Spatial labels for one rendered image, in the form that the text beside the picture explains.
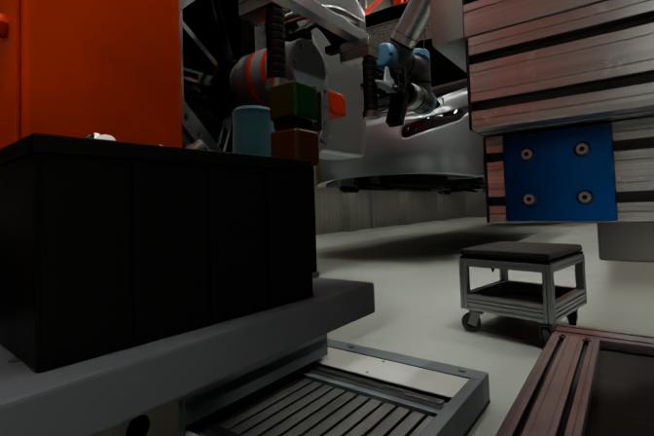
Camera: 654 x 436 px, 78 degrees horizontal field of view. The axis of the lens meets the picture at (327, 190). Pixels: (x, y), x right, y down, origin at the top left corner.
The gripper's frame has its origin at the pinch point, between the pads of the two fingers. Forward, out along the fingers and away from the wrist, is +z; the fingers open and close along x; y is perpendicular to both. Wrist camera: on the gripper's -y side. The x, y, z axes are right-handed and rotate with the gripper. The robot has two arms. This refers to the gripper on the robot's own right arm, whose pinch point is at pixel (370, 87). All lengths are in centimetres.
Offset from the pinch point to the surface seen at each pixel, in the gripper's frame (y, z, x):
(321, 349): -71, -5, -23
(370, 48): 9.0, 1.9, 1.5
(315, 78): 0.0, 14.7, -6.0
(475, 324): -80, -80, -2
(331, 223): -61, -588, -452
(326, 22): 12.1, 14.7, -2.3
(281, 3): 7.9, 33.8, 1.5
